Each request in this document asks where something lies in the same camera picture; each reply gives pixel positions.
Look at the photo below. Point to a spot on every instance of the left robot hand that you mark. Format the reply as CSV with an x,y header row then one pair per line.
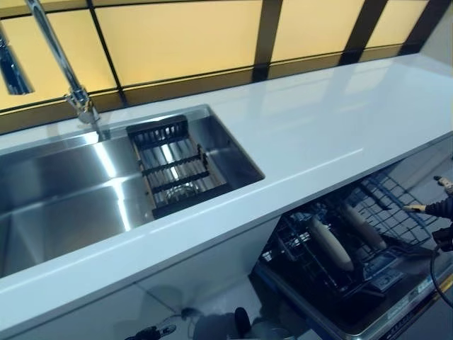
x,y
155,333

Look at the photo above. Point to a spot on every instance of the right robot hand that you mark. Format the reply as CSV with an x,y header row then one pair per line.
x,y
440,207

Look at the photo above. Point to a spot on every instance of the cream ceramic plate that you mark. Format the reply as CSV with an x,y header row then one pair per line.
x,y
364,226
332,244

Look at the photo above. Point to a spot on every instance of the black lower dishwasher rack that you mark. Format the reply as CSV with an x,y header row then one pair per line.
x,y
293,248

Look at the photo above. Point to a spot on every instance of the black built-in dishwasher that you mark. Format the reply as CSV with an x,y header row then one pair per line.
x,y
311,301

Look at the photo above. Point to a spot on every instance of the white cabinet door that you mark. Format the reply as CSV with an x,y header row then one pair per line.
x,y
88,311

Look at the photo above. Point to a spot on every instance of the black right robot foot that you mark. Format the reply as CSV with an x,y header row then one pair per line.
x,y
242,318

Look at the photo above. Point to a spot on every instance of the right robot leg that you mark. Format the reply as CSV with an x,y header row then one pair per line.
x,y
265,329

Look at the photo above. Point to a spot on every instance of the stainless steel kitchen sink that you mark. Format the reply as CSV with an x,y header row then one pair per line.
x,y
63,198

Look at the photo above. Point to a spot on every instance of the black sink drying rack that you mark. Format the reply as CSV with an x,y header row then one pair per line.
x,y
177,170

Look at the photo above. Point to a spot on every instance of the chrome gooseneck kitchen faucet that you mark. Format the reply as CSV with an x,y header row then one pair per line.
x,y
56,53

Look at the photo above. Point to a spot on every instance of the yellow window with dark frame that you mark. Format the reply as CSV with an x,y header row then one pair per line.
x,y
184,39

